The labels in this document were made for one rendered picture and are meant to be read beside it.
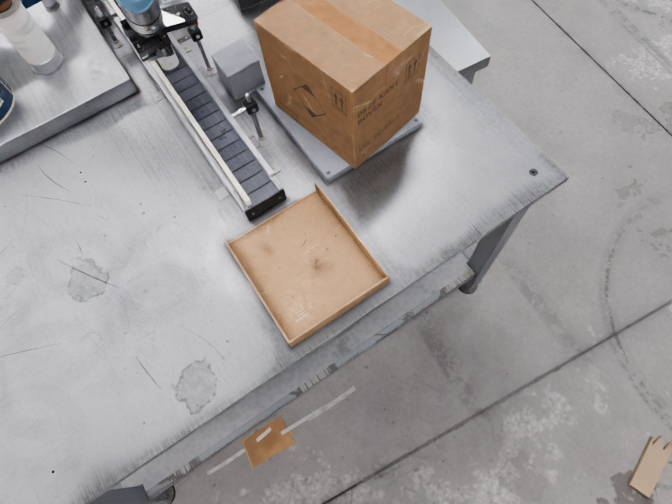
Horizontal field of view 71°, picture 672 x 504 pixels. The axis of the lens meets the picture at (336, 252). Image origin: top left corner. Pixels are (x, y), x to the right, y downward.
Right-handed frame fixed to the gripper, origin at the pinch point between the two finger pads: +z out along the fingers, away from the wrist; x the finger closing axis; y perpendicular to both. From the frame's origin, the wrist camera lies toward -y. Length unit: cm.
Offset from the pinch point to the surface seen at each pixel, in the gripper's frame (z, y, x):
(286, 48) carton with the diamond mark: -29.8, -18.9, 22.0
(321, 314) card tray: -28, 4, 74
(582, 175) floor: 49, -132, 107
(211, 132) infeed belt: -5.0, 1.7, 24.5
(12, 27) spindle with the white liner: 4.4, 29.3, -22.7
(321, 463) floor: 33, 28, 135
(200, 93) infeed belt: 1.6, -1.8, 13.1
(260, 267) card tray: -20, 10, 59
